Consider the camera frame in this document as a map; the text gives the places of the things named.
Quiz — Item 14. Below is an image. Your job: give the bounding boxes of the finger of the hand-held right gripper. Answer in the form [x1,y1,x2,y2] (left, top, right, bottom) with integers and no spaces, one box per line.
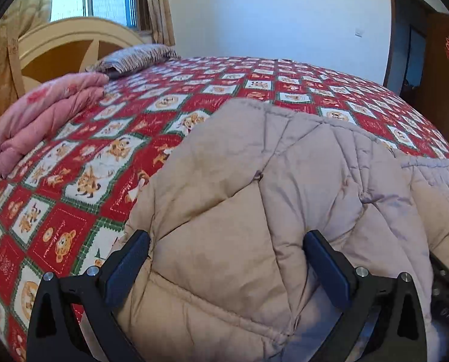
[430,254,449,284]

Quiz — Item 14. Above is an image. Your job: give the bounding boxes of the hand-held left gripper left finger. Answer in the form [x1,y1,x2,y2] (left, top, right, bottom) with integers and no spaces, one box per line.
[26,230,151,362]

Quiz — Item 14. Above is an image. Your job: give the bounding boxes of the cream wooden headboard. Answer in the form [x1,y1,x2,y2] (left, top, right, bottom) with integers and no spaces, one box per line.
[18,17,148,97]

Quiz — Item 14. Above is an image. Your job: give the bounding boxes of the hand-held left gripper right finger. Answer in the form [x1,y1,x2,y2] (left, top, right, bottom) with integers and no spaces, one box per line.
[303,229,428,362]

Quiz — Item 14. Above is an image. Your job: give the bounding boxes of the beige quilted down jacket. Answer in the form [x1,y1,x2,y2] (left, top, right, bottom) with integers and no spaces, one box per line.
[110,98,449,362]

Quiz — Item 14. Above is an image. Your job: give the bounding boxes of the brown wooden door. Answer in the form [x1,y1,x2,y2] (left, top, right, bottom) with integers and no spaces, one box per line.
[419,11,449,148]

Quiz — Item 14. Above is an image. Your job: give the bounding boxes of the red printed bed cover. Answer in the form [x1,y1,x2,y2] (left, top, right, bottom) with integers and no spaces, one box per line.
[0,56,449,362]

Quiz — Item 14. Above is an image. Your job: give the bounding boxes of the striped pillow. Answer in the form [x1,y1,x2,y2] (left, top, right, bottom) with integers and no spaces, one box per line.
[86,44,182,80]

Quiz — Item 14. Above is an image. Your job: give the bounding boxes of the yellow curtain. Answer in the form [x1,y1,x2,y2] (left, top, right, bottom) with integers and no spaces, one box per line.
[0,0,56,133]
[143,0,176,46]

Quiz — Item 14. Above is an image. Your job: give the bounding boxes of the dark door frame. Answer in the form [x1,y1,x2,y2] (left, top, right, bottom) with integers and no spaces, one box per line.
[382,0,437,99]

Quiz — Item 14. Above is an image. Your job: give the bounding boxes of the pink folded blanket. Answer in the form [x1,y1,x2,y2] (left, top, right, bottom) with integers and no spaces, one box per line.
[0,72,110,180]

